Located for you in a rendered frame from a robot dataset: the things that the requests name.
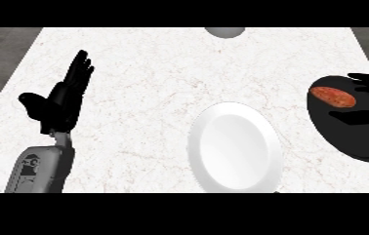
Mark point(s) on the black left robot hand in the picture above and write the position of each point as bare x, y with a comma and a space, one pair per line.
61, 102

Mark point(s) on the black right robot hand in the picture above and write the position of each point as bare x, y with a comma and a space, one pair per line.
361, 117

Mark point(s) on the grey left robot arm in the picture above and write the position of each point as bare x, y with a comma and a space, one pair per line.
42, 167

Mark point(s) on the black pan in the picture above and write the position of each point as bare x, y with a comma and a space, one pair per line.
331, 128

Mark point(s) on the orange sweet potato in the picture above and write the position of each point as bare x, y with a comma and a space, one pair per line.
333, 97

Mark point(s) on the white oval plate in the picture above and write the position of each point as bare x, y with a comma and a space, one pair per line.
234, 149

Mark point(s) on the grey round object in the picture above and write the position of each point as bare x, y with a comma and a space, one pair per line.
225, 32

